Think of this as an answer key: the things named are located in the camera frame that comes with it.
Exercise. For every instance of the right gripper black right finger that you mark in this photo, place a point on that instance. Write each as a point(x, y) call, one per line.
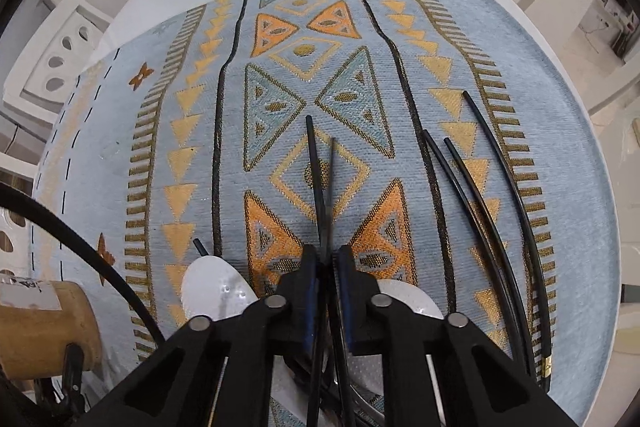
point(437, 372)

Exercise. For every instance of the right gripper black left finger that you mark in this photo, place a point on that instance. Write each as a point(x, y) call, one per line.
point(217, 373)

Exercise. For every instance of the white dimpled rice paddle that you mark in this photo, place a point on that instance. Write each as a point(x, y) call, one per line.
point(212, 287)

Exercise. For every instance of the brown wooden utensil holder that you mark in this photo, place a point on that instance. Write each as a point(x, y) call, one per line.
point(39, 319)

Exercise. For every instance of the white chair near left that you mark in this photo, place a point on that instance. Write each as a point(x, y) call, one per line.
point(15, 230)

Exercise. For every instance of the blue patterned woven table mat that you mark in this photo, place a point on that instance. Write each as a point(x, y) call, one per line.
point(196, 133)

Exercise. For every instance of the white chair far left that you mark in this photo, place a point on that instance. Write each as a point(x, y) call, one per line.
point(46, 71)

